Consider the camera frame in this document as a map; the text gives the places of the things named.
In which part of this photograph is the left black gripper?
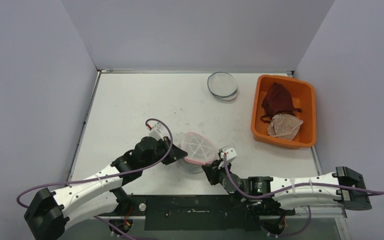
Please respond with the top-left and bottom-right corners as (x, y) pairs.
(141, 136), (188, 170)

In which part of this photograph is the pink-trimmed mesh laundry bag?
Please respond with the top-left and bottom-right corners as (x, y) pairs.
(180, 132), (217, 174)

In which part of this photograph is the blue-trimmed mesh laundry bag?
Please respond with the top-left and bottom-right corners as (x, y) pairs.
(207, 71), (238, 101)

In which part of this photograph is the beige lace bra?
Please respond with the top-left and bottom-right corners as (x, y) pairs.
(267, 113), (304, 141)

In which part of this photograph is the red bra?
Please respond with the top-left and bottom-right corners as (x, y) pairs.
(260, 82), (302, 123)

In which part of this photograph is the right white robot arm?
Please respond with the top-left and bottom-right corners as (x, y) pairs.
(201, 159), (372, 215)

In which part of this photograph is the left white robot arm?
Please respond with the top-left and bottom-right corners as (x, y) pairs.
(24, 136), (188, 240)

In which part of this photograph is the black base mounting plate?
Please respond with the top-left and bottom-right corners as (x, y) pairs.
(106, 195), (296, 231)

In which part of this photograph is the orange plastic bin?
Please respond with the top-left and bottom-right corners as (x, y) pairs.
(250, 74), (317, 149)

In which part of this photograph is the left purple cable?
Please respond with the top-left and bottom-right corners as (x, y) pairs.
(16, 117), (174, 210)

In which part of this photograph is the purple cable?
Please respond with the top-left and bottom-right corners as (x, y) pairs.
(223, 154), (384, 200)
(16, 117), (174, 210)

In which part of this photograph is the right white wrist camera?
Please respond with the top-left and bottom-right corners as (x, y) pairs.
(218, 145), (237, 168)

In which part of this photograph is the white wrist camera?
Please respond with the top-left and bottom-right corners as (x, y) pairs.
(148, 122), (169, 141)
(218, 145), (237, 168)

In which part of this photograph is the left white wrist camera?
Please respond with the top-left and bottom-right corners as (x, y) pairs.
(148, 122), (169, 141)

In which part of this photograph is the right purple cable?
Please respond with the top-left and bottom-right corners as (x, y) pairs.
(223, 154), (384, 200)

